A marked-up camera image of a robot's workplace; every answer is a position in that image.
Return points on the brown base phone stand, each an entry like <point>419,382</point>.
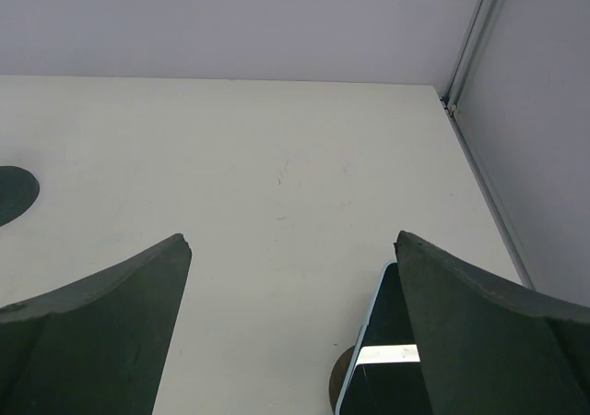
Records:
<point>338,375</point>

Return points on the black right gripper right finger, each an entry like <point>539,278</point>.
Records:
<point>488,345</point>

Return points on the light blue smartphone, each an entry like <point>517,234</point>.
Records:
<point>384,375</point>

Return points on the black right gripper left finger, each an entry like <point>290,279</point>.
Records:
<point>97,345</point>

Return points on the black round base phone stand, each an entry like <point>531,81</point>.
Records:
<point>19,190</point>

